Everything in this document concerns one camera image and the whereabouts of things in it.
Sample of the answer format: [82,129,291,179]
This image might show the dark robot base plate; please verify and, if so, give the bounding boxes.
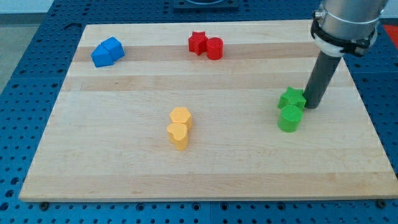
[172,0,239,11]

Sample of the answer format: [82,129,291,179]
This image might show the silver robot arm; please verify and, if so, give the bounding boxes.
[310,0,387,57]

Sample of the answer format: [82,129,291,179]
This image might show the green cylinder block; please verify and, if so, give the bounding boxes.
[277,105,303,133]

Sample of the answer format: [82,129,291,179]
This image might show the green star block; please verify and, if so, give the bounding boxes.
[277,86,307,110]

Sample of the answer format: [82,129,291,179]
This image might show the blue cube block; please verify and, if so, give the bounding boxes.
[101,37,125,61]

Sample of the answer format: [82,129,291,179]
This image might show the red cylinder block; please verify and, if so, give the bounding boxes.
[206,37,224,60]

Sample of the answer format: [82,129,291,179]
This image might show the red star block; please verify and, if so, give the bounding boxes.
[188,31,208,55]

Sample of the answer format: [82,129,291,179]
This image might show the wooden board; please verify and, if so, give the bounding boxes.
[19,20,397,202]

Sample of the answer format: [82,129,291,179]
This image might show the yellow hexagon block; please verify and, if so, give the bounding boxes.
[169,107,193,130]

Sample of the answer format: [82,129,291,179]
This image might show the blue triangle block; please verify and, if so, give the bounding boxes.
[91,45,114,68]

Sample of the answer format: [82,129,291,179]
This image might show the yellow heart block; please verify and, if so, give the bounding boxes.
[167,123,189,151]

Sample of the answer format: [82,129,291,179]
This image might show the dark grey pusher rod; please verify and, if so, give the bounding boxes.
[303,51,341,109]

